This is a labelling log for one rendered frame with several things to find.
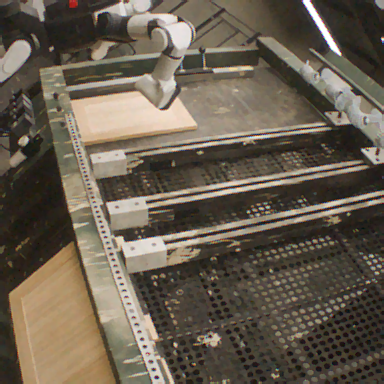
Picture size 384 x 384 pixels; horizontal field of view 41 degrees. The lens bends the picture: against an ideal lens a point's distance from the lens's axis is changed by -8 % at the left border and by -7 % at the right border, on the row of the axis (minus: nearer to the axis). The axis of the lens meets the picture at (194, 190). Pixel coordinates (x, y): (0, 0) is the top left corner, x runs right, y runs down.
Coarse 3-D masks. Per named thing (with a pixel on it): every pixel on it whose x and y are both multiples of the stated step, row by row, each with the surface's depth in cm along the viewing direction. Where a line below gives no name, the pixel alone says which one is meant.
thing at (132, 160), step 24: (336, 120) 220; (168, 144) 204; (192, 144) 206; (216, 144) 205; (240, 144) 209; (264, 144) 213; (288, 144) 217; (312, 144) 222; (96, 168) 193; (120, 168) 197; (144, 168) 200
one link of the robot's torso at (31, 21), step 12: (0, 0) 183; (12, 0) 180; (0, 12) 180; (12, 12) 182; (24, 12) 183; (36, 12) 190; (0, 24) 184; (12, 24) 184; (24, 24) 185; (36, 24) 187; (36, 36) 190; (48, 48) 196
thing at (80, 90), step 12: (216, 72) 265; (228, 72) 267; (240, 72) 270; (252, 72) 272; (84, 84) 249; (96, 84) 249; (108, 84) 250; (120, 84) 251; (132, 84) 253; (72, 96) 246
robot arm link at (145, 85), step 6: (144, 78) 184; (150, 78) 185; (138, 84) 184; (144, 84) 183; (150, 84) 183; (156, 84) 184; (138, 90) 186; (144, 90) 184; (150, 90) 183; (156, 90) 183; (144, 96) 185; (150, 96) 184; (156, 96) 183; (150, 102) 192
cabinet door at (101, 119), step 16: (112, 96) 244; (128, 96) 245; (80, 112) 231; (96, 112) 232; (112, 112) 233; (128, 112) 233; (144, 112) 234; (160, 112) 234; (176, 112) 234; (80, 128) 221; (96, 128) 222; (112, 128) 222; (128, 128) 222; (144, 128) 222; (160, 128) 223; (176, 128) 224; (192, 128) 227
